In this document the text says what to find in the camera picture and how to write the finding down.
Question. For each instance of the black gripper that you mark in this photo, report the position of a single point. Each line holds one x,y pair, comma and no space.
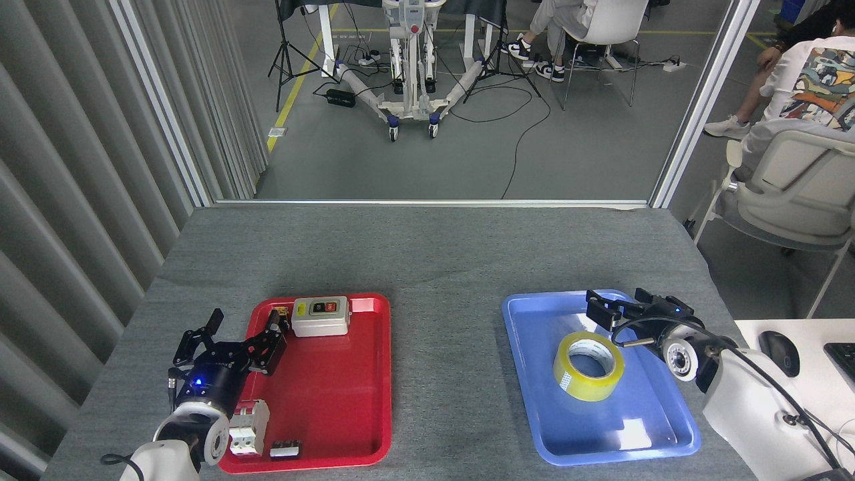
668,321
214,381

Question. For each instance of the yellow tape roll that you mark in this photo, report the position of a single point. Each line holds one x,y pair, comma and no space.
588,391

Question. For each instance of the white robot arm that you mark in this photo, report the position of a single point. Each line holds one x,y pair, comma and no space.
174,454
748,407

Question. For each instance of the person's hand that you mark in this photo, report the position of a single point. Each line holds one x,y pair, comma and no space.
768,58

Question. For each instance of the black yellow push button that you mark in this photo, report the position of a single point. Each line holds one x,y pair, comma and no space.
284,312

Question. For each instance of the white circuit breaker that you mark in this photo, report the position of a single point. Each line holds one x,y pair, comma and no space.
244,434

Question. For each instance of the red plastic tray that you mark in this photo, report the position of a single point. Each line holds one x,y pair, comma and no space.
334,401

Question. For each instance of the small black white block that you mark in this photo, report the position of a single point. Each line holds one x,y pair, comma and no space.
284,450

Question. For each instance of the blue plastic tray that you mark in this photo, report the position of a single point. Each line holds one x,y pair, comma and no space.
601,434

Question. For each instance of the black computer mouse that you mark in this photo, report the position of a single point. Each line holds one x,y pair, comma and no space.
781,347

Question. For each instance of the grey office chair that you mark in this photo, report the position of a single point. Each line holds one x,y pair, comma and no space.
795,187

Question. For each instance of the silver crossbar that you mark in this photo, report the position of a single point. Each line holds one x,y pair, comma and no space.
434,202

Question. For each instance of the black keyboard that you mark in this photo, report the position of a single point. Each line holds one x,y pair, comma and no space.
843,361

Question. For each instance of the white desk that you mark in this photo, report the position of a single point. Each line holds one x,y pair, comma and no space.
828,401

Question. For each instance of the person with bare legs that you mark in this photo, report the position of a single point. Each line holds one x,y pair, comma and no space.
745,100

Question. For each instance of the white power strip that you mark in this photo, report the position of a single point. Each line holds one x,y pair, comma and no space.
674,66

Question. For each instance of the black power adapter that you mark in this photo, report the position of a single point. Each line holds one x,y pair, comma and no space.
340,98

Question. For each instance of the black tripod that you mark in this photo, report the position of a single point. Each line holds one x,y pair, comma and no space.
497,60
287,47

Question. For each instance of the white chair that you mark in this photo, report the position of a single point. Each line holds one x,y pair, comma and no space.
611,23

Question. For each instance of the white wheeled stand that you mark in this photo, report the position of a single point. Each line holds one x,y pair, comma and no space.
414,103

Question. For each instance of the person on grey chair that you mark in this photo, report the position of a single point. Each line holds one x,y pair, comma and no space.
815,80

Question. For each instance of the person on white chair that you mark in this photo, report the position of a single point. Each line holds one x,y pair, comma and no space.
551,17

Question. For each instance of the blue bin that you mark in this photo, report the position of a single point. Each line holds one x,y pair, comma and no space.
793,10

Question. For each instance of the grey switch box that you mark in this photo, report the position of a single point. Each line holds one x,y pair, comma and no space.
320,326

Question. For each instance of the silver post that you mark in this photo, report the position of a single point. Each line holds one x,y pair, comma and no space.
705,100
160,100

